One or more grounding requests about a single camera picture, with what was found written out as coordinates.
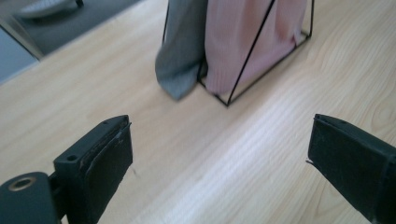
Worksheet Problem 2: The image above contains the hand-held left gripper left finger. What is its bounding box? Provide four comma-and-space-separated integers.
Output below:
52, 114, 134, 224

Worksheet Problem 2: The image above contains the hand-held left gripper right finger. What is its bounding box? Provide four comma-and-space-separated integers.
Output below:
305, 113, 396, 224

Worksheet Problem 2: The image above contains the grey cloth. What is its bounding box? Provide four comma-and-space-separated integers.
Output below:
154, 0, 209, 102

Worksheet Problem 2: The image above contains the black wire rack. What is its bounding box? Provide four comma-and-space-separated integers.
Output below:
162, 0, 315, 107

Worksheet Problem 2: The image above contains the pink knitted cloth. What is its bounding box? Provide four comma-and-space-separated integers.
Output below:
204, 0, 308, 96

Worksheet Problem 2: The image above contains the metal bar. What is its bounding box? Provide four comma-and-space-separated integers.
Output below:
0, 17, 45, 61

